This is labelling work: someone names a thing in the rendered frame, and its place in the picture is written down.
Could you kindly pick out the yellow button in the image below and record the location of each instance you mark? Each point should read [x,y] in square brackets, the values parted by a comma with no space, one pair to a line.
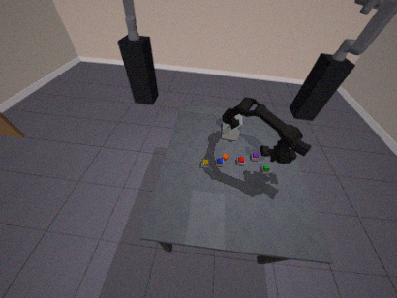
[205,163]

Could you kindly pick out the blue button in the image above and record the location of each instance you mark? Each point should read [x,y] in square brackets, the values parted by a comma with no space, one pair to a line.
[219,162]

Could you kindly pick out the red button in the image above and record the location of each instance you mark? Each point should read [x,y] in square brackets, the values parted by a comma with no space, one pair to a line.
[240,161]

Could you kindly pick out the green button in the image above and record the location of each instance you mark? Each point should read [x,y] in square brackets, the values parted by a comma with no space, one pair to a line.
[265,169]

